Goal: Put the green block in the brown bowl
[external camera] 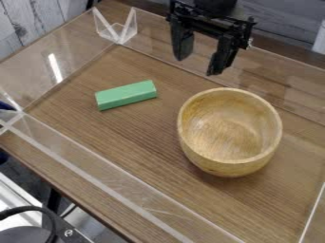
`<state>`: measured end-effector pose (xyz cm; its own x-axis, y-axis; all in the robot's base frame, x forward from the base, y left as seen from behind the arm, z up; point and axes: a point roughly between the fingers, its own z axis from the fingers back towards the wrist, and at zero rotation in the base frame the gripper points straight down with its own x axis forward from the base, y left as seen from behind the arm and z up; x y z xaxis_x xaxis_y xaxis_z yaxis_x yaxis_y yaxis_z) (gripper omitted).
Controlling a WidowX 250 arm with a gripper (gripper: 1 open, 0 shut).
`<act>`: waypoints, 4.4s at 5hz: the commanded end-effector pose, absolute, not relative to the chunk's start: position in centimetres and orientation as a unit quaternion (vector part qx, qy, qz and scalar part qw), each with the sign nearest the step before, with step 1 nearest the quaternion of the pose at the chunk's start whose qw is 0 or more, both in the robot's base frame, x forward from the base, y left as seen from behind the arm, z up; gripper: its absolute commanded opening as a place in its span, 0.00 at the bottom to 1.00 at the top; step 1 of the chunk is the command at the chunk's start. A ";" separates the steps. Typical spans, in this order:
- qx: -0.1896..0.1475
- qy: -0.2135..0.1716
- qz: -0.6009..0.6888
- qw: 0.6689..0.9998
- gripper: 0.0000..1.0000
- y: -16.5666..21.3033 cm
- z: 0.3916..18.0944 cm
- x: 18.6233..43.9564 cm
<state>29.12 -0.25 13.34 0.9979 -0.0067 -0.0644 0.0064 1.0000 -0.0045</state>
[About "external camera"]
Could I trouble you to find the clear acrylic corner bracket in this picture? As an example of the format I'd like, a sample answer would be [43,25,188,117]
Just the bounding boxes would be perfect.
[91,8,138,45]

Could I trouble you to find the black metal bracket with screw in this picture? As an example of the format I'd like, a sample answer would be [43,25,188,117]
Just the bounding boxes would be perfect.
[40,214,94,243]

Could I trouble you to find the clear acrylic tray walls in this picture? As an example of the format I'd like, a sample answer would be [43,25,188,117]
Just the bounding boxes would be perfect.
[0,1,325,243]

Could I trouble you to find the black cable loop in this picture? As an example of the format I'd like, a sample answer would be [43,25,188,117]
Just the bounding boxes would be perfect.
[0,205,59,243]

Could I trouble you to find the black table leg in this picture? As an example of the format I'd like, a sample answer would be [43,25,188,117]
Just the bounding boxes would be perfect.
[47,189,63,214]

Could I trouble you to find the green rectangular block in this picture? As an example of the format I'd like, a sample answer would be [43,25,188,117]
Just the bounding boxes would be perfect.
[95,80,158,111]

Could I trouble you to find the light wooden bowl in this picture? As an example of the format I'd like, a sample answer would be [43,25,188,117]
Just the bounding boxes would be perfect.
[177,87,284,178]

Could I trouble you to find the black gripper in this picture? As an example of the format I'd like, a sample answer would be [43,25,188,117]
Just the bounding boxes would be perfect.
[166,0,257,76]

